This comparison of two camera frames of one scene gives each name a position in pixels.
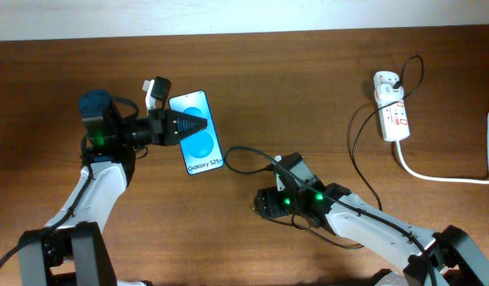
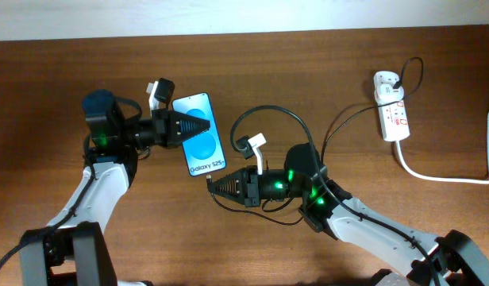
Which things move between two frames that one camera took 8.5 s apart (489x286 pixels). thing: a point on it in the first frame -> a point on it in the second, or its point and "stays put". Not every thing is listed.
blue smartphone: [202, 152] stays put
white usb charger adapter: [386, 93] stays put
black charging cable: [395, 86] -> [323, 145]
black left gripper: [164, 127] stays put
